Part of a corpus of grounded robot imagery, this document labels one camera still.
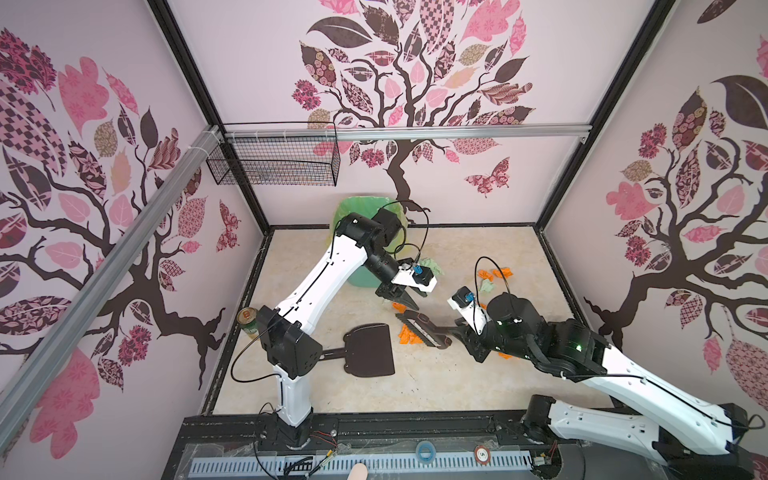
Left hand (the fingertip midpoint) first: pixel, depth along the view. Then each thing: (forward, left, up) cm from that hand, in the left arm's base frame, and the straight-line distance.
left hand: (415, 298), depth 69 cm
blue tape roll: (-28, -3, -25) cm, 38 cm away
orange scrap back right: (+26, -37, -25) cm, 52 cm away
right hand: (-6, -9, -1) cm, 10 cm away
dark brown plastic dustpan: (-3, +13, -27) cm, 30 cm away
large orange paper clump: (+1, +1, -25) cm, 25 cm away
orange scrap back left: (+24, -28, -24) cm, 44 cm away
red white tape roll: (-29, -16, -25) cm, 42 cm away
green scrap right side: (+19, -27, -24) cm, 41 cm away
